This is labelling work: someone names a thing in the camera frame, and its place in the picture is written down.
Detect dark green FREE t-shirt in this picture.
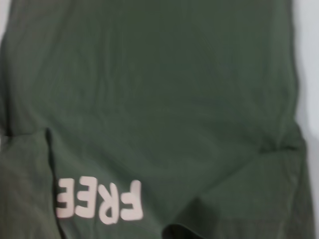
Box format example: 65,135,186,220
0,0,314,239

